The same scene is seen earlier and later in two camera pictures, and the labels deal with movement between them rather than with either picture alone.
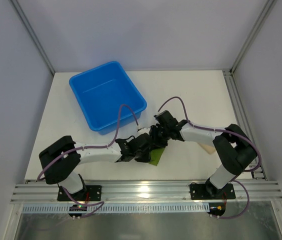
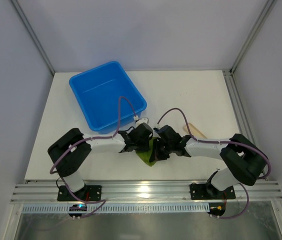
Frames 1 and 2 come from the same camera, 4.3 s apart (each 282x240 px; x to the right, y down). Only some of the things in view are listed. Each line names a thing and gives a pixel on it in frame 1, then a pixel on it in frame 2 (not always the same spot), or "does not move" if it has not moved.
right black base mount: [209, 191] does not move
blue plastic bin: [101, 90] does not move
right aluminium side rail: [243, 119] does not move
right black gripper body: [158, 132] → [158, 149]
